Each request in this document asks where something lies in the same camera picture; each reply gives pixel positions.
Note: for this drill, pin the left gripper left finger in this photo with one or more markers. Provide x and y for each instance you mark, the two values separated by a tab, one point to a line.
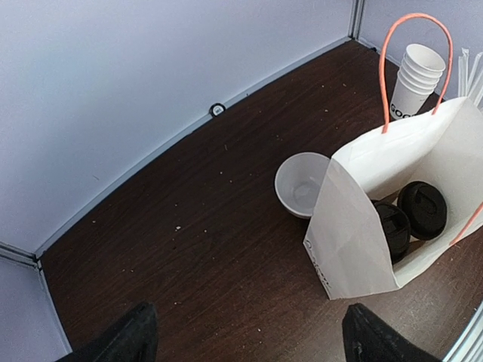
133	337

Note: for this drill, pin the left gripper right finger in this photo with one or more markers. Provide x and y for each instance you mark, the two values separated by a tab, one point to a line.
366	337

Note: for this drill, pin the white paper takeout bag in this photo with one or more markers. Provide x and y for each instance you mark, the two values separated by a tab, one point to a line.
346	239

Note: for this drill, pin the black lid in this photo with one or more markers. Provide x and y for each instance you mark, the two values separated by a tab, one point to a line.
426	209
396	228

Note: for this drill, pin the stack of white paper cups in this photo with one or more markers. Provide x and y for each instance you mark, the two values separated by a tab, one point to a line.
419	73

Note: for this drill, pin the white ceramic bowl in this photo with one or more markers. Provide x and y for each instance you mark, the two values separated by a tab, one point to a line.
298	181

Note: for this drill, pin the bundle of white straws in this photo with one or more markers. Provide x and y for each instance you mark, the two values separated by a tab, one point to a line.
470	77

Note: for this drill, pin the aluminium front rail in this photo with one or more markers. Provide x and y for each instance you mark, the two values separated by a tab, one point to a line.
469	346

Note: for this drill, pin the left aluminium wall post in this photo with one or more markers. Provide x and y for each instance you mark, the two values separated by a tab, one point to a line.
30	326

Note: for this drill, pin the aluminium wall post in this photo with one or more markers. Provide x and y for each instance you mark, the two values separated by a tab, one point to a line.
356	19
30	326

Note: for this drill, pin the small black wall grommet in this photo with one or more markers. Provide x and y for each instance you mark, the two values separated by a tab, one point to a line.
217	109

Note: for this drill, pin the right aluminium wall post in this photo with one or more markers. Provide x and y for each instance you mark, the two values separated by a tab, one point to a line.
356	19

